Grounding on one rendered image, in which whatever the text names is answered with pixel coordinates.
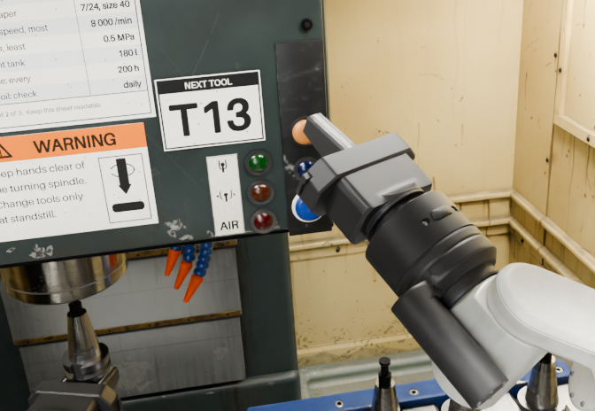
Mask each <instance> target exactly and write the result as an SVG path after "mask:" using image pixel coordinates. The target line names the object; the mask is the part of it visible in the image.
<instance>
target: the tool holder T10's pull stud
mask: <svg viewBox="0 0 595 411"><path fill-rule="evenodd" d="M379 364H380V365H381V371H379V373H378V382H379V385H381V386H383V387H388V386H390V385H391V372H390V371H389V365H390V358H388V357H382V358H380V359H379Z"/></svg>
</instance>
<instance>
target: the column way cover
mask: <svg viewBox="0 0 595 411"><path fill-rule="evenodd" d="M235 245H237V239H231V240H224V241H217V242H213V248H212V254H211V260H210V262H209V268H208V269H206V275H205V276H203V278H204V281H203V282H201V284H200V285H199V287H198V288H197V290H196V291H195V293H194V294H193V296H192V297H191V299H190V300H189V302H188V303H185V302H184V301H183V300H184V297H185V294H186V291H187V289H188V286H189V281H190V278H191V276H192V275H193V274H194V272H193V271H194V269H195V268H196V267H197V266H196V263H197V261H198V258H197V257H198V255H199V254H200V252H199V250H200V248H201V246H200V244H196V245H195V246H196V248H197V250H196V252H195V256H196V258H195V260H193V261H191V262H192V264H193V267H192V268H191V270H190V271H189V273H188V274H187V276H186V278H185V279H184V281H183V282H182V285H181V286H180V288H179V289H178V290H176V289H175V288H174V284H175V281H176V277H177V275H178V271H179V267H180V264H181V261H182V260H183V258H182V255H183V254H184V252H183V248H184V245H183V246H182V252H181V254H180V256H179V258H178V260H177V261H176V263H175V265H174V268H173V270H172V272H171V274H170V276H166V275H165V271H166V262H167V257H168V252H169V247H168V248H161V249H154V250H147V251H140V252H128V253H127V259H128V266H127V270H126V272H125V273H124V275H123V276H122V277H121V278H120V279H119V280H118V281H117V282H116V283H115V284H113V285H112V286H110V287H109V288H107V289H106V290H104V291H101V292H99V293H98V294H96V295H93V296H91V297H88V298H85V299H81V300H80V301H81V304H82V308H85V309H86V310H87V313H88V316H89V319H90V321H91V324H92V326H93V329H94V331H95V333H96V336H97V340H98V342H99V343H100V342H101V343H104V344H106V345H107V346H108V349H109V354H110V359H111V364H112V367H117V368H118V371H119V375H120V379H119V381H118V382H117V384H116V386H115V388H114V391H115V392H117V393H118V395H119V398H125V397H130V396H136V395H143V394H148V393H154V392H165V391H171V390H177V389H183V388H190V387H196V386H202V385H208V384H219V383H226V382H232V381H237V380H244V379H246V375H245V367H244V359H243V344H242V336H241V327H240V319H239V314H242V308H241V300H240V292H239V283H238V275H237V267H236V251H235ZM0 292H1V296H2V299H3V302H4V309H5V312H6V316H7V320H8V323H9V327H10V330H11V334H12V340H13V343H14V345H16V346H17V347H18V348H19V351H20V355H21V359H22V362H23V366H24V370H25V372H26V376H27V382H28V386H29V390H30V393H31V391H32V389H33V388H37V387H38V386H39V385H40V384H41V383H42V381H58V382H59V381H60V380H61V379H62V378H63V377H64V376H65V370H64V368H63V363H62V356H63V354H64V353H65V352H66V351H67V350H68V336H67V313H68V312H69V306H68V304H69V303H65V304H59V305H33V304H28V303H25V302H22V301H19V300H17V299H15V298H13V297H12V296H10V295H9V294H8V292H7V291H6V289H5V285H4V282H3V281H2V278H1V275H0ZM31 394H32V393H31Z"/></svg>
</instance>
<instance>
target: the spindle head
mask: <svg viewBox="0 0 595 411"><path fill-rule="evenodd" d="M139 1H140V7H141V14H142V20H143V31H144V37H145V43H146V50H147V56H148V62H149V68H150V75H151V86H152V93H153V99H154V105H155V112H156V117H149V118H140V119H131V120H115V121H106V122H98V123H89V124H80V125H72V126H63V127H54V128H38V129H29V130H20V131H12V132H3V133H0V137H4V136H20V135H29V134H37V133H46V132H55V131H63V130H72V129H80V128H96V127H105V126H114V125H122V124H131V123H139V122H143V125H144V131H145V137H146V143H147V149H148V155H149V161H150V167H151V178H152V184H153V189H154V196H155V201H156V207H157V214H158V223H153V224H146V225H139V226H131V227H124V228H116V229H102V230H95V231H88V232H81V233H73V234H65V235H58V236H51V237H37V238H29V239H22V240H14V241H7V242H0V268H12V267H19V266H26V265H34V264H41V263H48V262H55V261H62V260H76V259H83V258H90V257H97V256H105V255H112V254H119V253H126V252H140V251H147V250H154V249H161V248H168V247H175V246H183V245H190V244H203V243H210V242H217V241H224V240H231V239H238V238H246V237H259V236H266V235H273V234H281V233H288V232H289V221H288V208H287V197H286V184H285V172H284V160H283V148H282V124H281V114H280V101H279V90H278V77H277V65H276V53H275V44H276V43H289V42H299V41H308V40H318V39H322V40H323V55H324V74H325V92H326V111H327V119H328V120H329V121H330V122H331V112H330V94H329V74H328V36H327V16H326V0H139ZM258 69H259V72H260V83H261V94H262V104H263V115H264V126H265V137H266V140H264V141H256V142H248V143H232V144H224V145H215V146H207V147H199V148H191V149H183V150H175V151H164V145H163V139H162V133H161V126H160V120H159V114H158V101H157V95H156V89H155V82H154V80H157V79H166V78H176V77H185V76H194V75H203V74H221V73H230V72H239V71H249V70H258ZM258 149H260V150H264V151H266V152H268V153H269V155H270V156H271V159H272V166H271V168H270V170H269V171H268V172H267V173H265V174H263V175H253V174H250V173H249V172H248V171H247V170H246V168H245V164H244V161H245V158H246V156H247V154H248V153H249V152H251V151H253V150H258ZM229 154H237V161H238V170H239V179H240V188H241V197H242V206H243V223H244V232H245V233H241V234H234V235H226V236H219V237H216V236H215V229H214V221H213V207H212V200H211V192H210V184H209V177H208V169H207V162H206V157H213V156H221V155H229ZM257 180H267V181H269V182H270V183H271V184H272V185H273V187H274V197H273V199H272V200H271V201H270V202H269V203H267V204H265V205H256V204H253V203H252V202H251V201H250V200H249V198H248V194H247V191H248V188H249V186H250V185H251V184H252V183H253V182H255V181H257ZM264 208H265V209H269V210H271V211H272V212H274V214H275V216H276V220H277V222H276V225H275V227H274V229H273V230H271V231H270V232H268V233H264V234H262V233H258V232H256V231H255V230H254V229H253V228H252V227H251V216H252V215H253V213H254V212H256V211H257V210H259V209H264Z"/></svg>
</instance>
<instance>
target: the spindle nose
mask: <svg viewBox="0 0 595 411"><path fill-rule="evenodd" d="M127 268H128V253H127V252H126V253H119V254H112V255H105V256H97V257H90V258H83V259H76V260H62V261H55V262H48V263H41V264H34V265H26V266H19V267H12V268H0V275H1V278H2V281H3V282H4V285H5V289H6V291H7V292H8V294H9V295H10V296H12V297H13V298H15V299H17V300H19V301H22V302H25V303H28V304H33V305H59V304H65V303H70V302H74V301H77V300H81V299H85V298H88V297H91V296H93V295H96V294H98V293H99V292H101V291H104V290H106V289H107V288H109V287H110V286H112V285H113V284H115V283H116V282H117V281H118V280H119V279H120V278H121V277H122V276H123V275H124V273H125V272H126V270H127Z"/></svg>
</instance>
